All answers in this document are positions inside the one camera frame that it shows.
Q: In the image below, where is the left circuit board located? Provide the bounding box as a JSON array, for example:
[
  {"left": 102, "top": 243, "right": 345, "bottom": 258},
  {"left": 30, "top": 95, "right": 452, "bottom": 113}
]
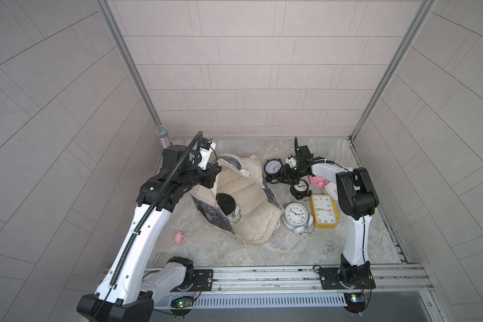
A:
[{"left": 170, "top": 297, "right": 194, "bottom": 309}]

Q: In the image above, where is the large black round clock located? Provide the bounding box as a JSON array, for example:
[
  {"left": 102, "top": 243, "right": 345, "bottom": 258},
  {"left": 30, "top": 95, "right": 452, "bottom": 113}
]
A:
[{"left": 264, "top": 159, "right": 283, "bottom": 184}]

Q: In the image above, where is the large white twin-bell clock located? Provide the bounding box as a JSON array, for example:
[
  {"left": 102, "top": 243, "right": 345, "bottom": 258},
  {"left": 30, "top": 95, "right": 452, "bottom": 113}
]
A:
[{"left": 281, "top": 203, "right": 315, "bottom": 235}]

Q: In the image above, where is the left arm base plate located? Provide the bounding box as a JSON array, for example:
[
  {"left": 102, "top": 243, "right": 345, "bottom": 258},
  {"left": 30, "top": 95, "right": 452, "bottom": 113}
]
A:
[{"left": 171, "top": 269, "right": 214, "bottom": 292}]

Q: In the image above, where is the black alarm clock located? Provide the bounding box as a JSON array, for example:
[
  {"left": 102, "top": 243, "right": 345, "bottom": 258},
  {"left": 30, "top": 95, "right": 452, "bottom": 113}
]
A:
[{"left": 290, "top": 178, "right": 312, "bottom": 200}]

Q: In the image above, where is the yellow rectangular alarm clock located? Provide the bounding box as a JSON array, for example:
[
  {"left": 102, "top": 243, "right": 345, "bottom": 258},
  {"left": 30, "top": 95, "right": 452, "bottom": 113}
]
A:
[{"left": 310, "top": 195, "right": 339, "bottom": 229}]

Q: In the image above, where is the small pink eraser piece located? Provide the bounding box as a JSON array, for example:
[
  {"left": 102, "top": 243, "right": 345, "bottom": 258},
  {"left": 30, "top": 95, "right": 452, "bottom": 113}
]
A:
[{"left": 174, "top": 231, "right": 185, "bottom": 244}]

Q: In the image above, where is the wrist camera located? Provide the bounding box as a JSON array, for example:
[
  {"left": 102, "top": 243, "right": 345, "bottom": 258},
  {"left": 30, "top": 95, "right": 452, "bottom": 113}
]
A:
[
  {"left": 198, "top": 138, "right": 216, "bottom": 171},
  {"left": 285, "top": 156, "right": 299, "bottom": 169}
]

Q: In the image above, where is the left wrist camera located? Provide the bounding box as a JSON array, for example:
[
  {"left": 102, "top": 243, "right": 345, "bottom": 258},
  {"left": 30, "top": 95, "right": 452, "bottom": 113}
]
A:
[{"left": 198, "top": 138, "right": 216, "bottom": 171}]

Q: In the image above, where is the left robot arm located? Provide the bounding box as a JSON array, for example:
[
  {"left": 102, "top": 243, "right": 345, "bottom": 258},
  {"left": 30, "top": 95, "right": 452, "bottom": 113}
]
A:
[{"left": 76, "top": 138, "right": 221, "bottom": 321}]

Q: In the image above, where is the circuit board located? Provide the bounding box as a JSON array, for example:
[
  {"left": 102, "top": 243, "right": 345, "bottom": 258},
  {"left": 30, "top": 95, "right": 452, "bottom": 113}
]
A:
[
  {"left": 343, "top": 292, "right": 367, "bottom": 313},
  {"left": 170, "top": 297, "right": 194, "bottom": 309}
]

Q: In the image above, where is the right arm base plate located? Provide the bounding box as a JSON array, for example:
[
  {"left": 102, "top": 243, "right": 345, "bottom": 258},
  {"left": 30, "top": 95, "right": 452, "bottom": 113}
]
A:
[{"left": 313, "top": 265, "right": 376, "bottom": 290}]

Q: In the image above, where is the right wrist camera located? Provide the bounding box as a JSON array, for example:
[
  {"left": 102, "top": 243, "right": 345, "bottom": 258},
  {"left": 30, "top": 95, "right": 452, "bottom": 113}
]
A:
[{"left": 285, "top": 156, "right": 299, "bottom": 169}]

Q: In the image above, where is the beige canvas tote bag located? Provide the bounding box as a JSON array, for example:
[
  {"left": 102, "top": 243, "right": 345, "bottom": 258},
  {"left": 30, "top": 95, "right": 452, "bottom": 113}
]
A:
[{"left": 190, "top": 154, "right": 283, "bottom": 245}]

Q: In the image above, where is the small white alarm clock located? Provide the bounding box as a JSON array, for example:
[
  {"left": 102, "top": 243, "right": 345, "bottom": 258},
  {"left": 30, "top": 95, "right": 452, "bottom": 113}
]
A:
[{"left": 324, "top": 182, "right": 339, "bottom": 201}]

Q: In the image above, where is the pink alarm clock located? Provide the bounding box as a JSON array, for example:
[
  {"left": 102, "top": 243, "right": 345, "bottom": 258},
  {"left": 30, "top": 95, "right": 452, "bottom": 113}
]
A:
[{"left": 308, "top": 176, "right": 331, "bottom": 189}]

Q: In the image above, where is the silver clock black back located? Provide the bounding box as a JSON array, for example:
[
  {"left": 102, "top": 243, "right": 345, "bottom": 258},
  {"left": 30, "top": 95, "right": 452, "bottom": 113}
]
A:
[{"left": 216, "top": 193, "right": 241, "bottom": 224}]

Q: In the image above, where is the glitter microphone on stand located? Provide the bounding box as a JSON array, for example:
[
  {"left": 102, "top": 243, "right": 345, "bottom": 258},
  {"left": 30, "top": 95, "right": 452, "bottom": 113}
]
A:
[{"left": 155, "top": 125, "right": 172, "bottom": 150}]

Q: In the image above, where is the aluminium mounting rail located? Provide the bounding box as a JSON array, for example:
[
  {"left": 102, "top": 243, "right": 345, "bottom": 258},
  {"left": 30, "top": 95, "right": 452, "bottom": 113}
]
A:
[{"left": 142, "top": 264, "right": 433, "bottom": 308}]

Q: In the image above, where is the right circuit board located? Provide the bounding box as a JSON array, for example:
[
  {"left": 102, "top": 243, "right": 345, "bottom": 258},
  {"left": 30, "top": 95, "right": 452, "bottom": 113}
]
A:
[{"left": 343, "top": 292, "right": 367, "bottom": 313}]

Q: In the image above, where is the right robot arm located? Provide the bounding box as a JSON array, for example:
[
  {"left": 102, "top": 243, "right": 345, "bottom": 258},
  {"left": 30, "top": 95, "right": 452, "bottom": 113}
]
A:
[{"left": 264, "top": 155, "right": 379, "bottom": 289}]

